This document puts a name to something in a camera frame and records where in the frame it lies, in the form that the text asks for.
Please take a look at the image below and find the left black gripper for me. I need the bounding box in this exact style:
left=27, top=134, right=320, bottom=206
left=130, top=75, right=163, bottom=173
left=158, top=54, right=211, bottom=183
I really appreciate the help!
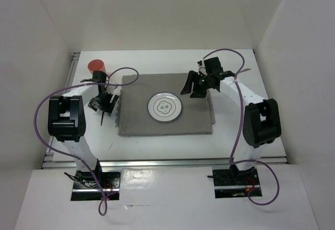
left=88, top=90, right=118, bottom=116

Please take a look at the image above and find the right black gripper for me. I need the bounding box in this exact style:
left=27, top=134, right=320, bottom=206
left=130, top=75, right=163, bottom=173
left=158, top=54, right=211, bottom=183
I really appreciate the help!
left=180, top=70, right=211, bottom=98

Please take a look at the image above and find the grey cloth placemat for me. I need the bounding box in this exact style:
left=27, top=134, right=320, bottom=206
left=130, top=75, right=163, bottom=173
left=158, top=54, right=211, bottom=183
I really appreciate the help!
left=116, top=73, right=215, bottom=136

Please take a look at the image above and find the white patterned plate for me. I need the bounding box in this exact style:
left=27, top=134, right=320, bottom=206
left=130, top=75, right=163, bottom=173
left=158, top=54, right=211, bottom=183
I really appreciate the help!
left=147, top=92, right=183, bottom=123

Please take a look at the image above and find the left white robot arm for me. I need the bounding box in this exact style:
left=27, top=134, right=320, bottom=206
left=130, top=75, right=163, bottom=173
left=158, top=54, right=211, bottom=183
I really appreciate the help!
left=48, top=71, right=118, bottom=188

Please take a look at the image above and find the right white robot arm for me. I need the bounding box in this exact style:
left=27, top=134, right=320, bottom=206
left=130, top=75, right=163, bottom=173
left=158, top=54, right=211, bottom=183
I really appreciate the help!
left=181, top=57, right=282, bottom=184

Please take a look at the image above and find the red plastic cup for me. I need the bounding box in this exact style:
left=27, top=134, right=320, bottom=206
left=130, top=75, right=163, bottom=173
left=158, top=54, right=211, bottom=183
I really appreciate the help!
left=87, top=59, right=106, bottom=74

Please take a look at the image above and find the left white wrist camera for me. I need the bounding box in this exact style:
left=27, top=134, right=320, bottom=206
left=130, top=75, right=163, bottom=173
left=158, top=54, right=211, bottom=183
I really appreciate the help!
left=105, top=82, right=122, bottom=95

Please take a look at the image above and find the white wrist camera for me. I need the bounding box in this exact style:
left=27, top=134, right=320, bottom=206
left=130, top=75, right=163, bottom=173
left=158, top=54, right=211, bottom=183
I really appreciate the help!
left=105, top=82, right=122, bottom=95
left=197, top=60, right=207, bottom=75

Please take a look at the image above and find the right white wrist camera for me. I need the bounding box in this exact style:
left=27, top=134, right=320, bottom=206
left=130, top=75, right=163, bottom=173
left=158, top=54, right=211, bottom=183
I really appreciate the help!
left=197, top=60, right=207, bottom=75

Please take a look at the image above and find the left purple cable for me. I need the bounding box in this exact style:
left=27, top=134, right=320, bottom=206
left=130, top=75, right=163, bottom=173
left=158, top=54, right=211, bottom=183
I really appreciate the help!
left=35, top=67, right=139, bottom=215

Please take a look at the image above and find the purple cable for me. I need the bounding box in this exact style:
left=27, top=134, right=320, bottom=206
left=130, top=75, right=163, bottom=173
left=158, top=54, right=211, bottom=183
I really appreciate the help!
left=35, top=67, right=139, bottom=215
left=200, top=48, right=281, bottom=206

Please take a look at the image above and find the aluminium front rail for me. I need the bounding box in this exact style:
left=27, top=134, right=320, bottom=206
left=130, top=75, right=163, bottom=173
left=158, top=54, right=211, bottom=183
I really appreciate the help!
left=41, top=156, right=287, bottom=174

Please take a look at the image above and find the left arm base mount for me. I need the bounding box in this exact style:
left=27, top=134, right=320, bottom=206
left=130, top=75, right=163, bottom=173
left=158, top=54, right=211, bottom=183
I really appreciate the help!
left=64, top=170, right=121, bottom=201

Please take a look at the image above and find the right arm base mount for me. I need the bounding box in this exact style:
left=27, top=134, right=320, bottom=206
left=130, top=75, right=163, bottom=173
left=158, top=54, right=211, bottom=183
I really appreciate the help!
left=207, top=166, right=262, bottom=199

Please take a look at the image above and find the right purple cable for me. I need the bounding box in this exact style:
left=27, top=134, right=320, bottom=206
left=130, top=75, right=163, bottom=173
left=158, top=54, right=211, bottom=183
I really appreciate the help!
left=200, top=48, right=281, bottom=206

